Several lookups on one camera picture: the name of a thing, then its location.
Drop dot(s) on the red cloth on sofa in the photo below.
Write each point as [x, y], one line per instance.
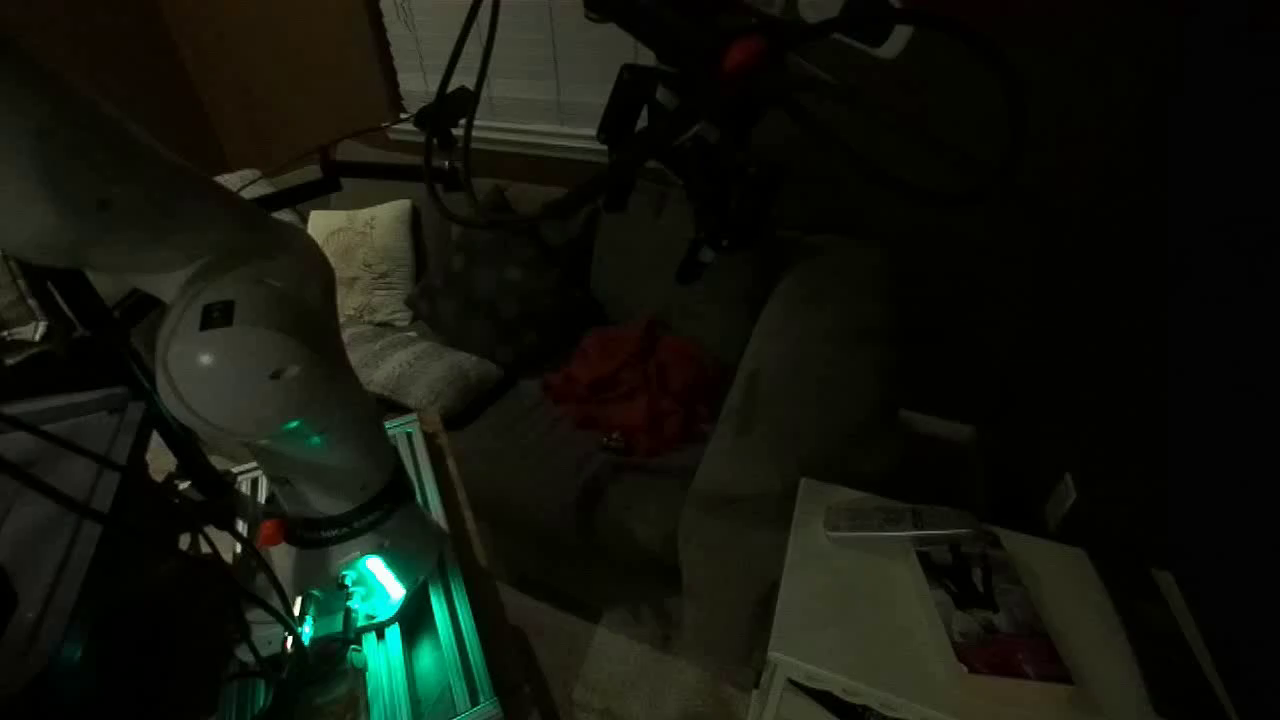
[637, 390]

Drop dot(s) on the white cushion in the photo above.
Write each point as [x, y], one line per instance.
[390, 344]

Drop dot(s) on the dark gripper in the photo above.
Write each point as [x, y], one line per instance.
[714, 75]

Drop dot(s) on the dark patterned cushion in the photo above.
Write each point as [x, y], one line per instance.
[505, 292]

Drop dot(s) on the grey sofa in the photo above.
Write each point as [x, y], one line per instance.
[590, 527]

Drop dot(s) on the magazine with red cover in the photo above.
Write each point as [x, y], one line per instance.
[985, 611]

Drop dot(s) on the window with white blinds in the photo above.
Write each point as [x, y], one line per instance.
[548, 65]

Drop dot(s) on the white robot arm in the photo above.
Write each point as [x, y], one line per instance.
[248, 350]

